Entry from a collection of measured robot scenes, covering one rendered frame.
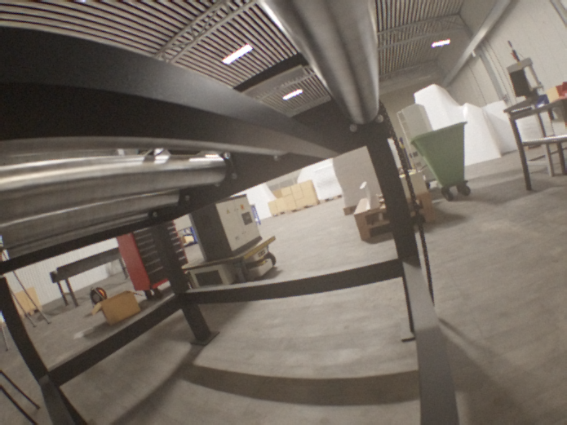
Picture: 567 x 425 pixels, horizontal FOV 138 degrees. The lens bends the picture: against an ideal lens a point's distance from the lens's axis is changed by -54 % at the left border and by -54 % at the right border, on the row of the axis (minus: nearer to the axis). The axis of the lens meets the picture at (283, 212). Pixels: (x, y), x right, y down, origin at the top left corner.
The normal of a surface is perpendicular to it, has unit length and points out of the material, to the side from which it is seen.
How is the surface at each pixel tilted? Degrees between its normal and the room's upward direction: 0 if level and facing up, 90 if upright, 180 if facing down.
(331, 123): 90
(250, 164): 90
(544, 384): 0
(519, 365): 0
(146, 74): 90
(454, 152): 101
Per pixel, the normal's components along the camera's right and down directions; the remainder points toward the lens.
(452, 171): -0.44, 0.39
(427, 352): -0.32, -0.95
